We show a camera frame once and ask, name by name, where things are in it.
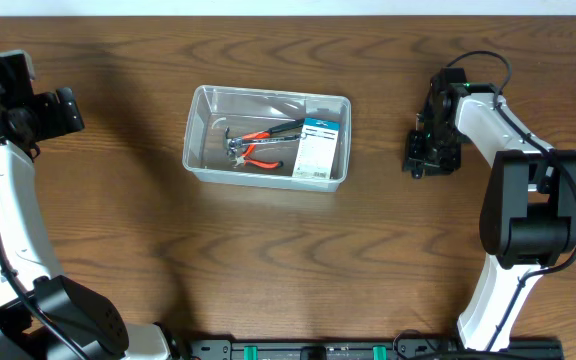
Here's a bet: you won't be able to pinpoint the hammer with black grip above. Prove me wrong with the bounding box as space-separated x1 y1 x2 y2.
224 119 305 155

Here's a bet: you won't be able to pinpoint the clear plastic container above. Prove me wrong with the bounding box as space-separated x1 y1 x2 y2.
182 85 352 192

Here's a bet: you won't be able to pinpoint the red handled cutting pliers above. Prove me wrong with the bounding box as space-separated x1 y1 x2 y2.
233 131 283 170

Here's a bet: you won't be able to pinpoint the white teal product box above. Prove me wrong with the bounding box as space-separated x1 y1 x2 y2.
292 118 340 179

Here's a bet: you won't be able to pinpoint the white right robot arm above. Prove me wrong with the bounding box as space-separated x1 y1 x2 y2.
403 78 576 353

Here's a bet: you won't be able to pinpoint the black mounting rail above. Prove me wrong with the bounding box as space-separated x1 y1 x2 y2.
183 335 565 360

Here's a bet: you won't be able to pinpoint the silver offset ring wrench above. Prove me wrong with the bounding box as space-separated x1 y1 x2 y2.
225 133 307 149

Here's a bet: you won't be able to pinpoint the black yellow screwdriver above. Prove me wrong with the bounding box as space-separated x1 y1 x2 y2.
411 169 423 179

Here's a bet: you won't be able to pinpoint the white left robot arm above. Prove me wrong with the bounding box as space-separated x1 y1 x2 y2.
0 50 185 359

